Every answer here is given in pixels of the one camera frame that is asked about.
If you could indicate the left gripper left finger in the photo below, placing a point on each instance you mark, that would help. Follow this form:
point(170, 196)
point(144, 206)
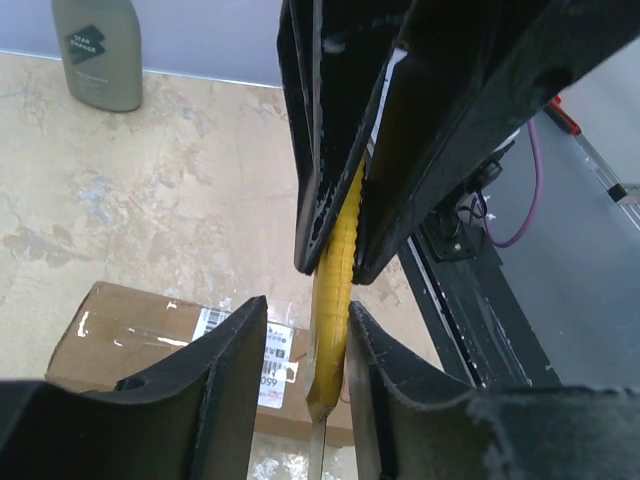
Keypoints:
point(189, 416)

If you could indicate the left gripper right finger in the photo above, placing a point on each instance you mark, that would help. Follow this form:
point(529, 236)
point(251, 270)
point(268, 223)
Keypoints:
point(413, 421)

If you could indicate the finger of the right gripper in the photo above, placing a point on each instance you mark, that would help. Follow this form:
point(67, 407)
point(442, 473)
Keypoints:
point(475, 72)
point(332, 57)

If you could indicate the brown cardboard express box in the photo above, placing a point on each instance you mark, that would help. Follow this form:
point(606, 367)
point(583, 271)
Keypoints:
point(117, 331)

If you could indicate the yellow utility knife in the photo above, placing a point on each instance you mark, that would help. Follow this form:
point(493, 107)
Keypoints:
point(331, 294)

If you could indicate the beige cup bottle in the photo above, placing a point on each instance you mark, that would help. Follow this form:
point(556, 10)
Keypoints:
point(101, 50)

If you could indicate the aluminium rail frame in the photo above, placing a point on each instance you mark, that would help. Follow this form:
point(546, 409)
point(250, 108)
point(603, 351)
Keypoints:
point(624, 194)

